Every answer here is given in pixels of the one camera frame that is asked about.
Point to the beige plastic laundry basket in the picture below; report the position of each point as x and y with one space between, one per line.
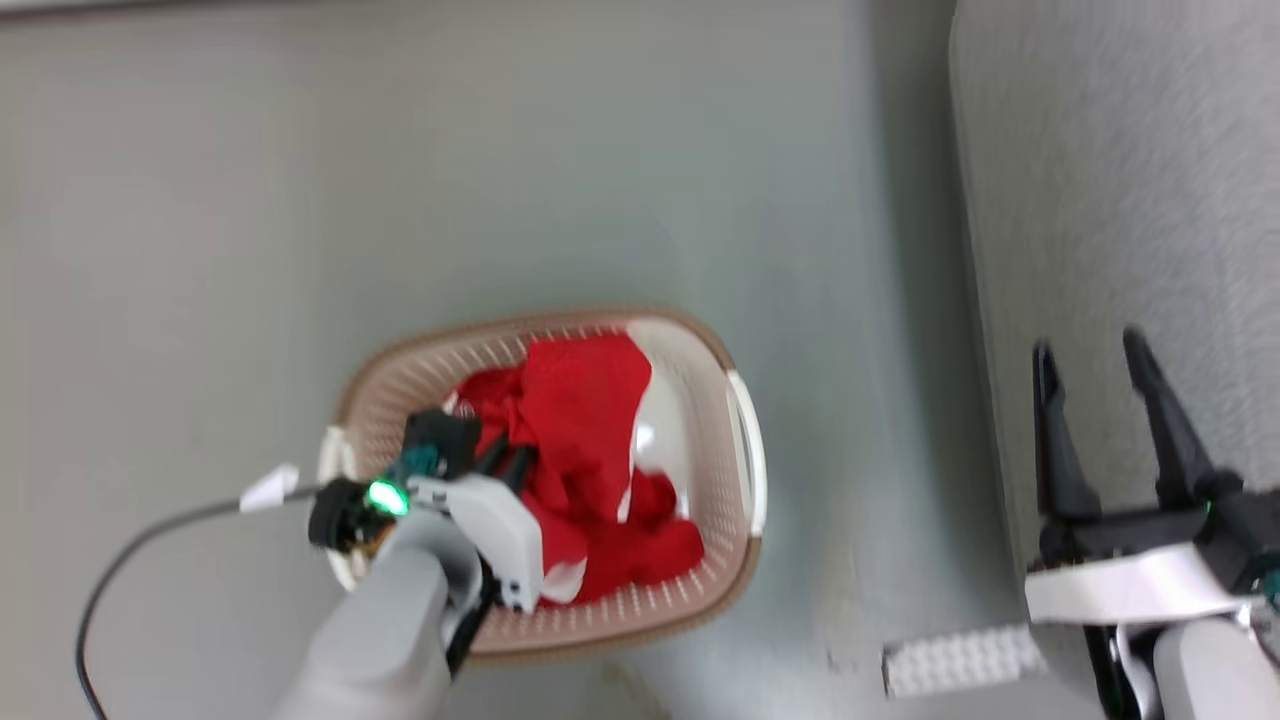
700 420

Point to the grey fabric sofa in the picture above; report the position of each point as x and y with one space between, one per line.
1120 200

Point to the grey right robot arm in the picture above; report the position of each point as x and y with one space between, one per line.
1215 670

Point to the black connector with green light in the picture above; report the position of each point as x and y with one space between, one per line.
345 515

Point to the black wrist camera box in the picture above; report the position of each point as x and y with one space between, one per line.
440 442

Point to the red and white garment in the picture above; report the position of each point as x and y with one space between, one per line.
585 420

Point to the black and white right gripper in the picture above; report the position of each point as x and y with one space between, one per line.
1130 580

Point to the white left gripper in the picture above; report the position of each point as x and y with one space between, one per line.
500 535

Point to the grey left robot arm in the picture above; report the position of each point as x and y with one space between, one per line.
385 640

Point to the white studded plate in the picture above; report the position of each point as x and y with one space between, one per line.
960 660

